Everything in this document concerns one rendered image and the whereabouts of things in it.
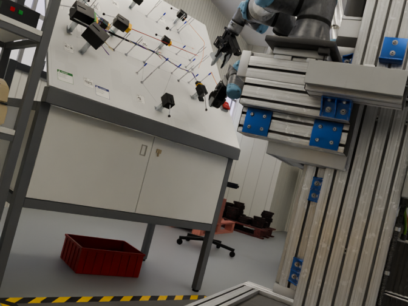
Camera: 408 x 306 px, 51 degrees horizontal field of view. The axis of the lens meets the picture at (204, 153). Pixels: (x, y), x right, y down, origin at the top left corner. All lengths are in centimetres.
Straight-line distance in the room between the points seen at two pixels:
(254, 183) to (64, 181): 527
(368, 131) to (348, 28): 42
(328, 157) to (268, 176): 548
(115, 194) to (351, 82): 126
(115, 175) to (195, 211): 57
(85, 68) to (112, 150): 39
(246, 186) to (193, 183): 468
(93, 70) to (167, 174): 64
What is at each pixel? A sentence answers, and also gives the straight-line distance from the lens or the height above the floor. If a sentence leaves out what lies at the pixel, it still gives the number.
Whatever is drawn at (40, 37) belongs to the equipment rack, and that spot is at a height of 104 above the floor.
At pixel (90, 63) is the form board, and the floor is 104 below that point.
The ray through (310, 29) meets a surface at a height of 121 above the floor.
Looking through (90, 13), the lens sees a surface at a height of 125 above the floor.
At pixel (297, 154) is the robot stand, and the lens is 150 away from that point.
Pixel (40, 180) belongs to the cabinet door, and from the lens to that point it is 193.
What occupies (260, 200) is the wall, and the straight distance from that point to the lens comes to 694.
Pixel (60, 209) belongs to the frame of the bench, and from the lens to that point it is 199.
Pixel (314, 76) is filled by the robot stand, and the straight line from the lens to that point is 128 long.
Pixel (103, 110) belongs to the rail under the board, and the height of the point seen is 84.
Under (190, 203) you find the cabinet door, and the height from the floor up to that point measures 50.
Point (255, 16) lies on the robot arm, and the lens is 187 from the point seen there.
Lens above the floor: 69
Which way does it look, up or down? 2 degrees up
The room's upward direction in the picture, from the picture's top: 14 degrees clockwise
